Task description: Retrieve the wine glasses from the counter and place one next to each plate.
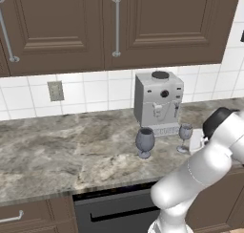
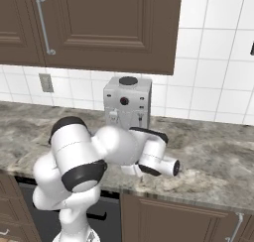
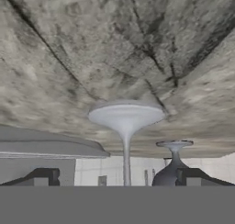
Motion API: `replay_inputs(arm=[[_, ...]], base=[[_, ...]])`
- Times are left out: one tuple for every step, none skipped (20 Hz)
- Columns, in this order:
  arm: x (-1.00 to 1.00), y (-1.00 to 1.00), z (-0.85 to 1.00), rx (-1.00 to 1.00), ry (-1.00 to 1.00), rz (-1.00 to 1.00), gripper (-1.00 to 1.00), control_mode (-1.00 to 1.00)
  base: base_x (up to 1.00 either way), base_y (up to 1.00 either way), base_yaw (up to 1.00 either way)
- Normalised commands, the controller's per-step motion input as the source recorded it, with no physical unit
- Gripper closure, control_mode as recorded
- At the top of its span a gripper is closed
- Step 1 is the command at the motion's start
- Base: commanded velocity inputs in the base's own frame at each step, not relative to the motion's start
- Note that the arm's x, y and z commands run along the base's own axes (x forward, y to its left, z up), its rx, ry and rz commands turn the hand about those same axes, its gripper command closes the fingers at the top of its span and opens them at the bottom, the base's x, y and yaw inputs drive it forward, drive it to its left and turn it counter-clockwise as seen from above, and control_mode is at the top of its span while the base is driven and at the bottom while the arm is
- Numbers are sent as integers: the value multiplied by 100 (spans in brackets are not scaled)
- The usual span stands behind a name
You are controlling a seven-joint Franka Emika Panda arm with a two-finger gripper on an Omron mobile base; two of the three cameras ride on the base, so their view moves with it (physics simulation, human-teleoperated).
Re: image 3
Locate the grey wall socket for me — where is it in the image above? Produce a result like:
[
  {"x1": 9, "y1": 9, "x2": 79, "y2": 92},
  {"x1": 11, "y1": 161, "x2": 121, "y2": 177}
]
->
[{"x1": 97, "y1": 174, "x2": 108, "y2": 187}]

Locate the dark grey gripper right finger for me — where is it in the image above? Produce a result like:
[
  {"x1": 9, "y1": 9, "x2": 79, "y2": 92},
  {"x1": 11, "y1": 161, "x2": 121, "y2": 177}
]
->
[{"x1": 175, "y1": 167, "x2": 235, "y2": 187}]

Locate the clear wine glass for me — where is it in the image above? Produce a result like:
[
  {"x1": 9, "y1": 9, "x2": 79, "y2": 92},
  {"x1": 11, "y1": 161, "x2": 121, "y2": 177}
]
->
[
  {"x1": 151, "y1": 139, "x2": 195, "y2": 187},
  {"x1": 87, "y1": 99, "x2": 167, "y2": 187}
]

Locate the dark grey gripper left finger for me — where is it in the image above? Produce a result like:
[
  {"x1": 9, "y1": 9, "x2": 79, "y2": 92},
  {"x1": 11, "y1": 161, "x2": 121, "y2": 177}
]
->
[{"x1": 0, "y1": 167, "x2": 61, "y2": 187}]

